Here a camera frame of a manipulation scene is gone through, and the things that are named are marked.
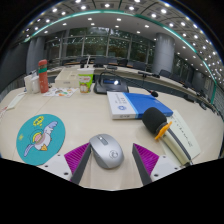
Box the green-printed paper drink cup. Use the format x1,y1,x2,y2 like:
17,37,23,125
77,55,95,94

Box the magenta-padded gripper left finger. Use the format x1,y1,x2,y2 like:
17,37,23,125
39,142,92,186

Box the colourful sticker sheet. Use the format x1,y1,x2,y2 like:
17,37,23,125
42,87,78,98

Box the dark office chairs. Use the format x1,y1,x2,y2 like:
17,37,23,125
49,56,214,104

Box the round teal cartoon mouse pad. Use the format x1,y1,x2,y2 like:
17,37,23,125
15,113,67,167

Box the silver computer mouse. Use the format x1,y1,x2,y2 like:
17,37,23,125
88,133,125,170

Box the ceiling lights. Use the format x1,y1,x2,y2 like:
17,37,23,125
19,0,224,88

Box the white cardboard box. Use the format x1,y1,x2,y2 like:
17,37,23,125
54,68,81,89

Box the black foam handheld microphone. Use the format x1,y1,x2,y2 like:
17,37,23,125
142,106,194,167

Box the dark conference microphone unit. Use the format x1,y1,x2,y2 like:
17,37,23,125
93,71,159,98

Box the tall white paper cup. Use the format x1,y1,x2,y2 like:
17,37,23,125
23,74,33,94

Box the red drink bottle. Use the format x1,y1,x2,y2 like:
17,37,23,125
37,59,50,94

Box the blue and white book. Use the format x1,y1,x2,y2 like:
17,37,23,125
106,90,174,120

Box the white lidded mug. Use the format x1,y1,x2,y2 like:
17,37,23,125
30,75,41,94

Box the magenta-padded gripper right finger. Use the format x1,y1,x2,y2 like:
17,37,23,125
132,143,183,187

